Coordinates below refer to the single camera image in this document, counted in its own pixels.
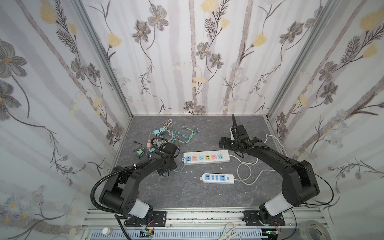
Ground white power strip cords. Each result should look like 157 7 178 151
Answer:
229 133 289 185

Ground pink charger with cable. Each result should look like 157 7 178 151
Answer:
146 119 176 150

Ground white scissors handles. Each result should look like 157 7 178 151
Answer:
218 222 242 240

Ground white blue power strip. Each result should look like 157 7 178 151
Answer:
201 173 235 185

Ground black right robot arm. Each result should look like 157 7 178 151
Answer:
219 115 335 226

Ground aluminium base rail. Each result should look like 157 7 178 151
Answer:
78 207 335 240

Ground white multicolour power strip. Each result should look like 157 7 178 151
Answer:
183 150 231 165

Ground clear tape roll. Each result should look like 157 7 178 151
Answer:
299 220 331 240

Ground white bottle cap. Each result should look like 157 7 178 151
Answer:
102 228 112 235

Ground teal charger on table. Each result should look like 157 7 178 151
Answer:
153 128 167 136

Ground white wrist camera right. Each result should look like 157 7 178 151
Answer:
230 128 235 141

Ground teal charger with cable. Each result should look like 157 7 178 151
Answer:
134 148 185 173

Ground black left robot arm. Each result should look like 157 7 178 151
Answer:
90 137 180 226

